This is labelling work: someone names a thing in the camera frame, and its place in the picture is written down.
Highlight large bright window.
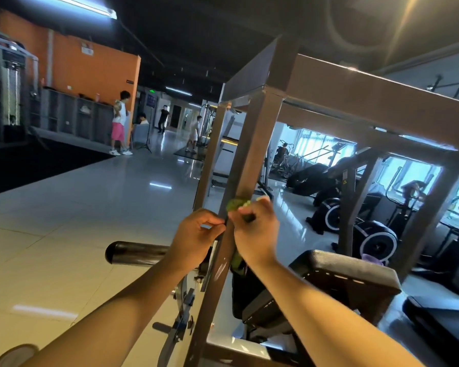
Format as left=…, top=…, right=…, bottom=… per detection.
left=291, top=127, right=356, bottom=167
left=375, top=156, right=459, bottom=226

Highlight grey cable machine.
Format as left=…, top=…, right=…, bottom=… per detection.
left=0, top=30, right=41, bottom=144

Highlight black treadmill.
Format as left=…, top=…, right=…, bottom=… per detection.
left=401, top=294, right=459, bottom=367

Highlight person's left hand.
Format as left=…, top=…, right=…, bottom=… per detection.
left=167, top=208, right=226, bottom=272

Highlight black padded bench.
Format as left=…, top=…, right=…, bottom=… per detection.
left=229, top=250, right=402, bottom=356

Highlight person's right forearm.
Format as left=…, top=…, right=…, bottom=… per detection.
left=248, top=256, right=425, bottom=367

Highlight person's right hand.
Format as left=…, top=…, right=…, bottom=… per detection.
left=228, top=196, right=280, bottom=268

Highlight green cleaning cloth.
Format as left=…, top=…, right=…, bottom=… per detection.
left=226, top=196, right=255, bottom=272

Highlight grey steel gym machine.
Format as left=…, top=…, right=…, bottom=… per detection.
left=157, top=34, right=459, bottom=367

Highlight person's left forearm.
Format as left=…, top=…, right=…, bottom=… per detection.
left=19, top=256, right=208, bottom=367

